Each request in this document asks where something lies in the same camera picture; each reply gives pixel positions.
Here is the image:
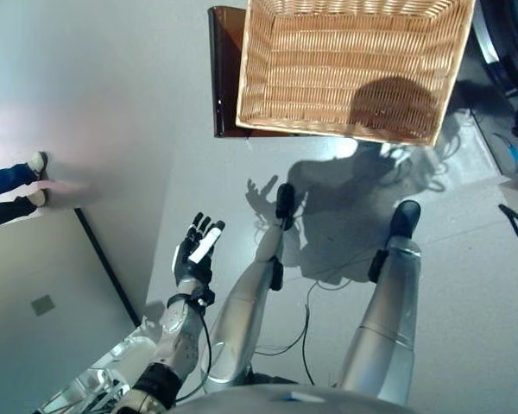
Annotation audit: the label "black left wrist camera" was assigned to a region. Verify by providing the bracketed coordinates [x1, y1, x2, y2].
[193, 288, 217, 308]

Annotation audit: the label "grey square socket plate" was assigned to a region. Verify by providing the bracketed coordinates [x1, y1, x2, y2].
[29, 294, 55, 318]

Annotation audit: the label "grey front-load washing machine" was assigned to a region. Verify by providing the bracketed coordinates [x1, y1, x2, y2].
[470, 0, 518, 143]

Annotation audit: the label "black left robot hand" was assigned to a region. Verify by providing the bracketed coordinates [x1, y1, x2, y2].
[172, 210, 226, 294]

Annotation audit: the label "silver robot torso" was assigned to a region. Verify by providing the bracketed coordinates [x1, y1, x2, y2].
[163, 383, 420, 414]

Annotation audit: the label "rectangular wicker laundry basket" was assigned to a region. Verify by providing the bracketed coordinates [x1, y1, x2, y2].
[235, 0, 477, 147]

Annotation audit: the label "person legs dark trousers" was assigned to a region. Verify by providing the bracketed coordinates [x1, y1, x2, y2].
[0, 150, 48, 229]

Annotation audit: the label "thin black floor cable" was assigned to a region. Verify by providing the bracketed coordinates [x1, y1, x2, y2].
[254, 279, 317, 385]

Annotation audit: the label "silver right robot leg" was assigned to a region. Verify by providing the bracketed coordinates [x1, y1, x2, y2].
[336, 200, 423, 406]

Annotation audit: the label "glossy brown stand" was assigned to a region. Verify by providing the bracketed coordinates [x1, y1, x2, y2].
[207, 6, 299, 139]

